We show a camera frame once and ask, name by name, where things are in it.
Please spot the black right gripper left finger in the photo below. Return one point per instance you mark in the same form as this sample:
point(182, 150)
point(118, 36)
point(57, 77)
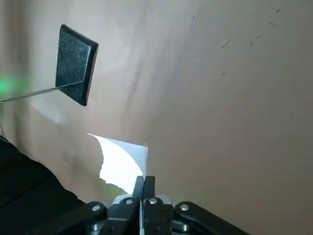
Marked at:
point(122, 215)

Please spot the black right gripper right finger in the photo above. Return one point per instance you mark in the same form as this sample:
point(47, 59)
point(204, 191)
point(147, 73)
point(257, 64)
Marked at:
point(159, 218)

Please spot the white filter paper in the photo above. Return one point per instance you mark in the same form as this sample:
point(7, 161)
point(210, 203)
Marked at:
point(117, 161)

